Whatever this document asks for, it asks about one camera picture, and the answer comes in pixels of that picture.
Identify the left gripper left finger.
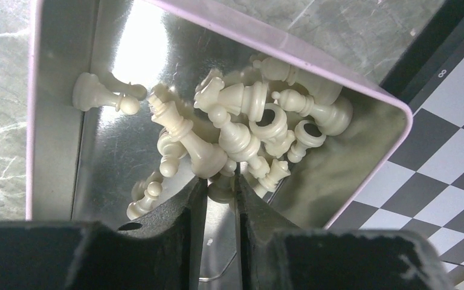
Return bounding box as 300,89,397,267
0,178,208,289

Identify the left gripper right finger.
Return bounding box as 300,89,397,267
234,176,454,289

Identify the silver tin with white pieces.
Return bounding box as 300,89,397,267
25,1,413,289

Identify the black white chess board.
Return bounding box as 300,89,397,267
330,1,464,289

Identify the white queen in tin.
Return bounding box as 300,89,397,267
147,94,228,179

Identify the white bishop in tin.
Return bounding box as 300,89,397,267
208,105,269,178

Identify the white piece hollow base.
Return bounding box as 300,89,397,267
287,120,327,163

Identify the white bishop near rim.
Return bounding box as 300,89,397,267
271,89,353,136

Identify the white pawn in tin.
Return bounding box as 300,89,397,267
72,72,140,115

